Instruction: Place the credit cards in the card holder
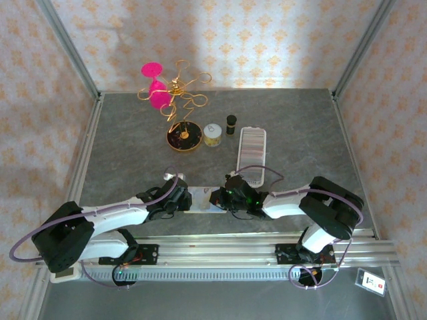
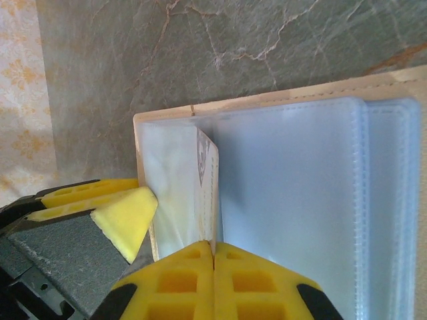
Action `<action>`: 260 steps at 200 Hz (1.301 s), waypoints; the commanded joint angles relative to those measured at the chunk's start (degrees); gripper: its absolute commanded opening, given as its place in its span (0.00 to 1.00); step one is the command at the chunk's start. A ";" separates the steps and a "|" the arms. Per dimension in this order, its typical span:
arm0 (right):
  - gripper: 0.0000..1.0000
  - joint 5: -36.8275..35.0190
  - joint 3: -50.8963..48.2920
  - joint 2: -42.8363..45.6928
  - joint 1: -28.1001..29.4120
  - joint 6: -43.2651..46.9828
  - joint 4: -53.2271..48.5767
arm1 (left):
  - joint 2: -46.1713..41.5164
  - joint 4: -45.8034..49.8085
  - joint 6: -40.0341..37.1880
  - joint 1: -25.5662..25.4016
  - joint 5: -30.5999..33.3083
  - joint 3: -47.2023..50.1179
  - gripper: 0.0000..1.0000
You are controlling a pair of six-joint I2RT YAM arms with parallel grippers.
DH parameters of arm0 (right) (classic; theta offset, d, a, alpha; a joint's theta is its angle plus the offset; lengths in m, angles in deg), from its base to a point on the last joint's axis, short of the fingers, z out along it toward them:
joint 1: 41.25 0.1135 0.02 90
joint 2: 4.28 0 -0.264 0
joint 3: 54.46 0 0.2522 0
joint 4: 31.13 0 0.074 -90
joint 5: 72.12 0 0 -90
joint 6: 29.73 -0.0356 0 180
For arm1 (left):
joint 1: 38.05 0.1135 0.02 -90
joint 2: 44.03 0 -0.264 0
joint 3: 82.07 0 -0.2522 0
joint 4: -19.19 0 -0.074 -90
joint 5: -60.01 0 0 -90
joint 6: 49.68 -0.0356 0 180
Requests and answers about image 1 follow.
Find grey slotted cable duct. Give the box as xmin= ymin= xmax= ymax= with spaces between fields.
xmin=79 ymin=267 xmax=301 ymax=283

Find aluminium frame corner post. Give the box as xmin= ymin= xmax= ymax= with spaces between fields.
xmin=332 ymin=0 xmax=398 ymax=99
xmin=35 ymin=0 xmax=103 ymax=101

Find pink flocked wine glass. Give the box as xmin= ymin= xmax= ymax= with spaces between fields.
xmin=139 ymin=62 xmax=173 ymax=110

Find white printed credit card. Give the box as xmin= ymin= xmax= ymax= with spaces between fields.
xmin=192 ymin=187 xmax=214 ymax=203

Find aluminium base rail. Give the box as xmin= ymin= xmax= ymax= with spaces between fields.
xmin=79 ymin=229 xmax=400 ymax=269

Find beige card holder blue pages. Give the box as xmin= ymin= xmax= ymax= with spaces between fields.
xmin=183 ymin=186 xmax=228 ymax=215

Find white can yellow print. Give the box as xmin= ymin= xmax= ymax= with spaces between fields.
xmin=202 ymin=123 xmax=224 ymax=147

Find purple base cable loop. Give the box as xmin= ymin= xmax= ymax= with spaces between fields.
xmin=79 ymin=261 xmax=139 ymax=290
xmin=288 ymin=238 xmax=354 ymax=291

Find small white box device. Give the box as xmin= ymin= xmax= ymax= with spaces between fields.
xmin=49 ymin=267 xmax=79 ymax=284

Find white badge in clear sleeve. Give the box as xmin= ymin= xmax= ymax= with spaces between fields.
xmin=354 ymin=267 xmax=388 ymax=297

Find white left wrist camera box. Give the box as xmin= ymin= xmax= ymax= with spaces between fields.
xmin=162 ymin=171 xmax=185 ymax=183

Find stack of credit cards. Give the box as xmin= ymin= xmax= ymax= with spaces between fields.
xmin=240 ymin=129 xmax=266 ymax=181

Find aluminium table side rail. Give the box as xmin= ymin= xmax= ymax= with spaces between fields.
xmin=332 ymin=91 xmax=381 ymax=234
xmin=55 ymin=95 xmax=105 ymax=241

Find gold wire glass rack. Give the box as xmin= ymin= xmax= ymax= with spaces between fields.
xmin=137 ymin=59 xmax=213 ymax=153

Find white slotted card tray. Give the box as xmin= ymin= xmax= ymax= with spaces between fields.
xmin=236 ymin=126 xmax=268 ymax=187

